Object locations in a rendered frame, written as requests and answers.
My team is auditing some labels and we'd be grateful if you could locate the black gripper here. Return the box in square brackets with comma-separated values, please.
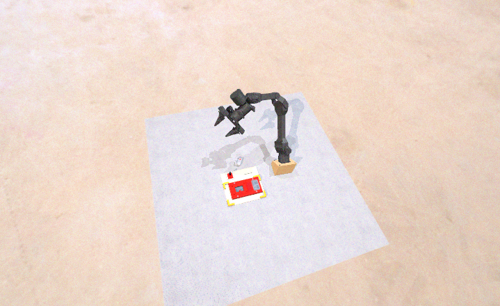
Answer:
[214, 106, 245, 137]

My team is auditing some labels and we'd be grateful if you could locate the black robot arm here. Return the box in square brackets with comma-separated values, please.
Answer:
[230, 89, 291, 163]

